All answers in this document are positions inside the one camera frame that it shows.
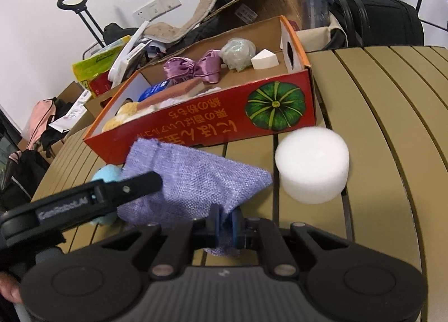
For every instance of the white wall socket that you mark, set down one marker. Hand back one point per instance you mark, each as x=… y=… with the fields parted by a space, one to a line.
x=155 y=9

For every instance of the white printed paper sheet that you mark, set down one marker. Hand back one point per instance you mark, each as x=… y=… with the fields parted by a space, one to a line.
x=76 y=118

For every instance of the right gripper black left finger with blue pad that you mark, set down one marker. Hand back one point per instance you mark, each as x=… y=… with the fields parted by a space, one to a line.
x=166 y=252

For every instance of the blue lid water bottle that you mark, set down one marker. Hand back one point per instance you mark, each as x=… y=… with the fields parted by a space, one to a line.
x=315 y=13

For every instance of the black suitcase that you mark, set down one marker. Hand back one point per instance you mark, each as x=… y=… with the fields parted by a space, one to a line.
x=370 y=23

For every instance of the white wedge makeup sponge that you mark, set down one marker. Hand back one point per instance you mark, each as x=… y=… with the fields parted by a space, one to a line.
x=264 y=59

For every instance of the red pumpkin cardboard box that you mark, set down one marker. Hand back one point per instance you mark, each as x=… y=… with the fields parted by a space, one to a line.
x=244 y=104

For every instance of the black tripod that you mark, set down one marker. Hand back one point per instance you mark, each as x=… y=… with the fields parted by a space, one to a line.
x=433 y=13

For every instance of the person's left hand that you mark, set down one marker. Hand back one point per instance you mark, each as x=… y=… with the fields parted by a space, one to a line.
x=10 y=288

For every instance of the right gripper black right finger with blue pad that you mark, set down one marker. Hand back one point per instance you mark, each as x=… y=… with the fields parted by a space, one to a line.
x=281 y=252

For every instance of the white foam cylinder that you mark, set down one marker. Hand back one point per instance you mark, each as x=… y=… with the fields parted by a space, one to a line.
x=313 y=164

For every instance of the large brown cardboard box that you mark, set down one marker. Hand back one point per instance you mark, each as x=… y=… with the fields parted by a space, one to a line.
x=239 y=12

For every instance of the black trolley handle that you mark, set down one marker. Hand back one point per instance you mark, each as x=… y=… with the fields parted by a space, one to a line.
x=82 y=11

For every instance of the blue white tissue pack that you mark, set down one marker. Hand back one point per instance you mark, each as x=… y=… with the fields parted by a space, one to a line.
x=155 y=89

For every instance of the white flat board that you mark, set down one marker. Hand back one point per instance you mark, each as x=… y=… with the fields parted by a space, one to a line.
x=115 y=75

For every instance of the purple satin bow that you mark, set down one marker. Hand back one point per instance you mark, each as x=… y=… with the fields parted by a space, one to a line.
x=207 y=68

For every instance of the yellow plush toy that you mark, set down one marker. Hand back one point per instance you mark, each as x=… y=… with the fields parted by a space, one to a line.
x=125 y=111

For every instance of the yellow green snack bag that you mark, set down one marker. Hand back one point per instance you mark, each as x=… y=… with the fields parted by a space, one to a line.
x=92 y=73

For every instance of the small brown cardboard box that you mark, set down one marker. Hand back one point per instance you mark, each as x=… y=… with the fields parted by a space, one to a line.
x=95 y=105

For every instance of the orange kitchen sponge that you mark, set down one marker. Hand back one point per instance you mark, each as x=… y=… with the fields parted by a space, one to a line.
x=184 y=90

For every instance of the iridescent crumpled plastic ball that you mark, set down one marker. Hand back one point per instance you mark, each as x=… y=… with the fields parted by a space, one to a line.
x=237 y=53

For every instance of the lilac woven fabric pouch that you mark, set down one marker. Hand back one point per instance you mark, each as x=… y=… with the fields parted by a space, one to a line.
x=192 y=181

